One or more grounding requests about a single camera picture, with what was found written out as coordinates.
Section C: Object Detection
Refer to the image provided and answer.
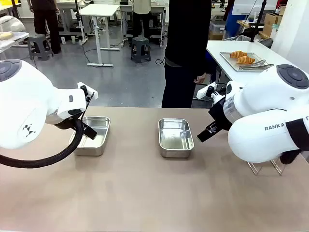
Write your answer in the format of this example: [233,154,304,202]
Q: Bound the blue board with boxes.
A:
[225,0,257,40]

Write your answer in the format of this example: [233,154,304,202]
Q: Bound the flat metal baking tray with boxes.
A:
[219,52,274,73]

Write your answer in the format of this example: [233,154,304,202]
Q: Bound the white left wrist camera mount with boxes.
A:
[77,82,99,100]

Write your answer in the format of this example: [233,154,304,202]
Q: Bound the metal tongs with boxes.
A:
[239,59,275,71]

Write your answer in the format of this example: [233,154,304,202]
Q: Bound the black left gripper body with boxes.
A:
[55,116,85,131]

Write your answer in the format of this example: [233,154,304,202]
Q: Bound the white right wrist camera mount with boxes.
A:
[197,82,226,100]

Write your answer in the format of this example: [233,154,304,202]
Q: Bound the background person dark clothes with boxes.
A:
[30,0,62,55]

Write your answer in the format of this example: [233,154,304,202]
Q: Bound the white rounded appliance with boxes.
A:
[0,15,26,33]

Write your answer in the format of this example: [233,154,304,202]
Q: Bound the black stand pole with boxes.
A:
[250,0,267,43]

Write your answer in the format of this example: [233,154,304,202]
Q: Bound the cardboard box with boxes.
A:
[262,12,283,37]

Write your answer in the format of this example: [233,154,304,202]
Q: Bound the grey plastic stool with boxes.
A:
[130,37,152,64]
[27,33,54,60]

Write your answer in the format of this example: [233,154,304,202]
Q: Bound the black fabric cable sleeve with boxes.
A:
[280,117,309,165]

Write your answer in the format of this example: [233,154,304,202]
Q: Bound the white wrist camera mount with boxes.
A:
[77,82,99,100]
[197,82,226,100]

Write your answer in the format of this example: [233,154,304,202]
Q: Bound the steel rectangular container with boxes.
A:
[158,118,195,159]
[73,116,111,157]

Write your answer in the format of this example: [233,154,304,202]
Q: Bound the black corrugated cable hose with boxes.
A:
[0,120,84,169]

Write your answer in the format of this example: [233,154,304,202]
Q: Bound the black-sleeved left forearm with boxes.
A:
[204,51,218,78]

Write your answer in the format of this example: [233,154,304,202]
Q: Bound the person left hand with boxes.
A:
[194,73,207,85]

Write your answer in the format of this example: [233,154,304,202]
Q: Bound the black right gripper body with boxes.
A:
[208,98,233,131]

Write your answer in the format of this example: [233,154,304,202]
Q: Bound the white side table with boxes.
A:
[206,40,302,86]

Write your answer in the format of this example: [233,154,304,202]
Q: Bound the background person beige top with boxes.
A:
[132,0,152,40]

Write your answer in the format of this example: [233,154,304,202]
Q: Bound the white standing desk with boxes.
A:
[79,3,121,67]

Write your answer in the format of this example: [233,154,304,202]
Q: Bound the person in black clothes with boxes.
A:
[161,0,218,109]

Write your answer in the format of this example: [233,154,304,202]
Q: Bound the golden croissant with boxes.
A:
[229,50,248,59]
[236,56,256,65]

